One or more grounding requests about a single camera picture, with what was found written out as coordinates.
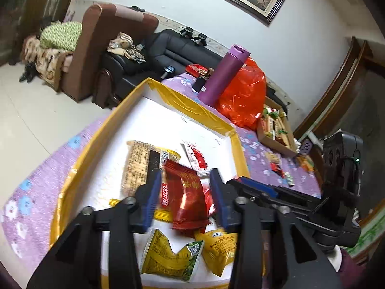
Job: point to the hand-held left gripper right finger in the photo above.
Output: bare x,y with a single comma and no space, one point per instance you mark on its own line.
219,200

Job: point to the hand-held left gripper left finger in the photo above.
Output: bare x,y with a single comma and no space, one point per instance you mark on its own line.
152,200

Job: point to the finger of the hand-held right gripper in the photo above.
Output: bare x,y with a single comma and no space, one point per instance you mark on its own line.
237,186
258,185

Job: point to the dark red snack packet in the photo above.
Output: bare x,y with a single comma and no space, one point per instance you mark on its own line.
185,195

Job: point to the white red snack packet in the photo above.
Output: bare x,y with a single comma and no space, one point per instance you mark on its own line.
195,156

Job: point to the yellow white cardboard tray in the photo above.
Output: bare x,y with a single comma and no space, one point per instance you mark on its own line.
120,132

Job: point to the person's right forearm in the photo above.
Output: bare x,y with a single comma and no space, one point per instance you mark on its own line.
349,266

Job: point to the shiny red snack packet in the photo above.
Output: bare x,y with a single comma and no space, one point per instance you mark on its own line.
208,198

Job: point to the flat yellow snack packet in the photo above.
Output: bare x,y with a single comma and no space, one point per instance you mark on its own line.
162,214

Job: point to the bright red snack packet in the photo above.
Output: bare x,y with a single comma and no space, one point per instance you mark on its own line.
276,168

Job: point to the tan long snack packet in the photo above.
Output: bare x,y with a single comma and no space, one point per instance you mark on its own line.
272,158

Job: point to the green white snack packet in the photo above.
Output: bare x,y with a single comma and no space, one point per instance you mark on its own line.
290,180

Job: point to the clear cracker packet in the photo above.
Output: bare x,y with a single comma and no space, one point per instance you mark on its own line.
137,162

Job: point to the orange cracker packet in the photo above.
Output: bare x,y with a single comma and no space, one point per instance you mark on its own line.
306,164

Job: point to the brown cardboard box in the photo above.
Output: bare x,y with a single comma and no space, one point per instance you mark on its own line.
270,140

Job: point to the large yellow cracker packet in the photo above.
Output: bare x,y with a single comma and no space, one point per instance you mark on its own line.
218,248

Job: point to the green floor mat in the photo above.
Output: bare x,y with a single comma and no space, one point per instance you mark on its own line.
371,234

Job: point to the yellow green snack packet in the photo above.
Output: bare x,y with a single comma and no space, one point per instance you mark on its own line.
168,257

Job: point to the pile of assorted snack packets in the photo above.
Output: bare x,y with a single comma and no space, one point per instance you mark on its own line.
275,123

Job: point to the red plastic bag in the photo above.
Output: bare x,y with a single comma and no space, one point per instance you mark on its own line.
243,96

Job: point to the small black box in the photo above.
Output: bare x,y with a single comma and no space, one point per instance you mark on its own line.
198,84

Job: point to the purple thermos bottle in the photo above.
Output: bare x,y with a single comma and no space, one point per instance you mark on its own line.
221,75

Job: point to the red gift box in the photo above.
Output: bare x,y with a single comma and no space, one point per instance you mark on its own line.
195,69

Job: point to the blue black gadget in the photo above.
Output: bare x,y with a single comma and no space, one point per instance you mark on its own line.
168,70

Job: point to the black clamp device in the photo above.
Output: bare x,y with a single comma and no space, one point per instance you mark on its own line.
200,39
186,31

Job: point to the black leather sofa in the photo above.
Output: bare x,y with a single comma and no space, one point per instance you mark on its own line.
168,48

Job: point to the plaid clothes heap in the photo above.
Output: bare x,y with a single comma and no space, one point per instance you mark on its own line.
126,46

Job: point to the brown armchair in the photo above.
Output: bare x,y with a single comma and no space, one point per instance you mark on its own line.
90,51

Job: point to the black shoes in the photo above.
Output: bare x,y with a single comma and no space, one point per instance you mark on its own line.
27,72

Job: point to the brown patterned blanket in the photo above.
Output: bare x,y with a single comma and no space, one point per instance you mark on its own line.
39,57

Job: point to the green patterned cushion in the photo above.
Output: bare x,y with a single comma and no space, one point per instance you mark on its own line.
60,34

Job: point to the dark wooden door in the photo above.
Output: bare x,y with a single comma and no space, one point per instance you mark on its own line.
30,6

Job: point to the wooden door frame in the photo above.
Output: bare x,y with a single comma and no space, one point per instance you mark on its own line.
340,84

